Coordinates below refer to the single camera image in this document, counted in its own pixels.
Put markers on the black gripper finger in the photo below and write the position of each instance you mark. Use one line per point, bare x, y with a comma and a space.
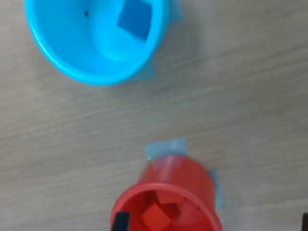
305, 222
121, 222

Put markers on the grey-blue tape patch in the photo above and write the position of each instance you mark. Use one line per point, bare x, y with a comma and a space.
217, 187
166, 148

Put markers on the red cube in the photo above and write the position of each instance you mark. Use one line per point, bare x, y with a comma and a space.
169, 197
155, 217

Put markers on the blue plastic cup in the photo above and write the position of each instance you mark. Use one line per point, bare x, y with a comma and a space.
72, 48

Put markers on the blue cube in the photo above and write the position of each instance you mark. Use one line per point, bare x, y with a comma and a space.
134, 19

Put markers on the red plastic cup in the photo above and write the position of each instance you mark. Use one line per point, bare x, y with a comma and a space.
183, 175

